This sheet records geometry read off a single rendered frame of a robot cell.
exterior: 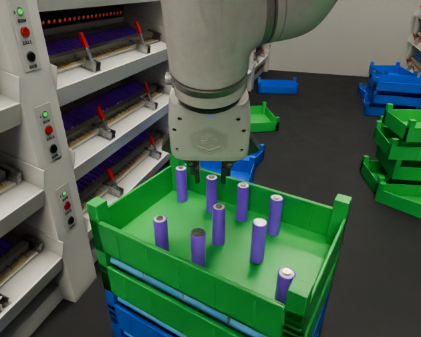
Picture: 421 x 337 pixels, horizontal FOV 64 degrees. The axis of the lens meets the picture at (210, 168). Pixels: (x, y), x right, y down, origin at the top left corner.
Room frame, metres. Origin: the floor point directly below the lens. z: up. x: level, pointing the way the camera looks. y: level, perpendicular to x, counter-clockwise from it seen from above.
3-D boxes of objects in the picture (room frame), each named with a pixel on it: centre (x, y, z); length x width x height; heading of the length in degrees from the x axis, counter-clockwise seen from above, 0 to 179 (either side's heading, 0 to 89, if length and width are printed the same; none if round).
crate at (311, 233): (0.38, -0.01, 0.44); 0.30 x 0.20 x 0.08; 58
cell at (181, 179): (0.50, 0.05, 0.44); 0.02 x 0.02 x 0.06
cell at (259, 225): (0.35, -0.06, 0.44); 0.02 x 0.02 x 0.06
